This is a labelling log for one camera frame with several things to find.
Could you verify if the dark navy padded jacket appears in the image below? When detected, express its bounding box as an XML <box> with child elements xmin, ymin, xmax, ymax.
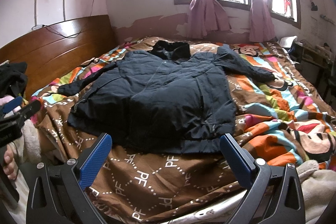
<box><xmin>58</xmin><ymin>40</ymin><xmax>274</xmax><ymax>154</ymax></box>

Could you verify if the black clothes pile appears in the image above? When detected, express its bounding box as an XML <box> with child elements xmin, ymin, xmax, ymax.
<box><xmin>0</xmin><ymin>62</ymin><xmax>28</xmax><ymax>98</ymax></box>

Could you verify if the person's left hand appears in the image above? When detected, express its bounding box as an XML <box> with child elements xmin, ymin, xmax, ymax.
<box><xmin>3</xmin><ymin>144</ymin><xmax>18</xmax><ymax>181</ymax></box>

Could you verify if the cream fleece blanket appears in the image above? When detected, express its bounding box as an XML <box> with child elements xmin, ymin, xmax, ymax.
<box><xmin>297</xmin><ymin>160</ymin><xmax>335</xmax><ymax>223</ymax></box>

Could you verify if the brown wooden headboard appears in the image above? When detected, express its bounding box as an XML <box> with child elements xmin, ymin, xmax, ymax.
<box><xmin>1</xmin><ymin>15</ymin><xmax>118</xmax><ymax>99</ymax></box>

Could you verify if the colourful cartoon monkey quilt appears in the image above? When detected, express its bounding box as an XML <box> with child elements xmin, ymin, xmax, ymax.
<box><xmin>33</xmin><ymin>37</ymin><xmax>335</xmax><ymax>223</ymax></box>

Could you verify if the dark bedside desk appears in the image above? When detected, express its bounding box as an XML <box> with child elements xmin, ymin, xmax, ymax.
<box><xmin>290</xmin><ymin>42</ymin><xmax>335</xmax><ymax>105</ymax></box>

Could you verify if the white item by bed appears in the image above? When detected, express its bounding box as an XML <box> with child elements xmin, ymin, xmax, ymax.
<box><xmin>278</xmin><ymin>36</ymin><xmax>297</xmax><ymax>49</ymax></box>

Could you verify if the black cable on headboard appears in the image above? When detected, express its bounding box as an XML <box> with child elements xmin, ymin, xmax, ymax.
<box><xmin>31</xmin><ymin>19</ymin><xmax>106</xmax><ymax>39</ymax></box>

